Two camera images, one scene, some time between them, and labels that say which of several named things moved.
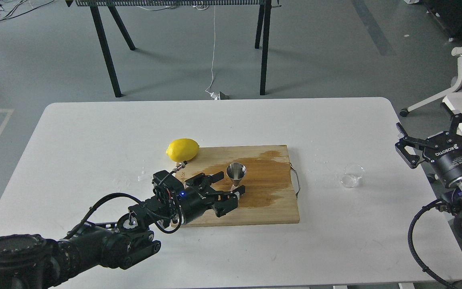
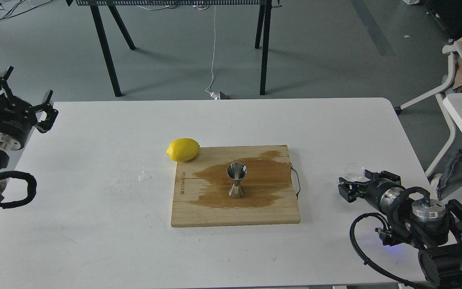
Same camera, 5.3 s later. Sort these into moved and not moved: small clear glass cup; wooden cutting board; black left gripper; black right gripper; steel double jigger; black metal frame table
Moved: black right gripper; black left gripper
Not moved: steel double jigger; black metal frame table; small clear glass cup; wooden cutting board
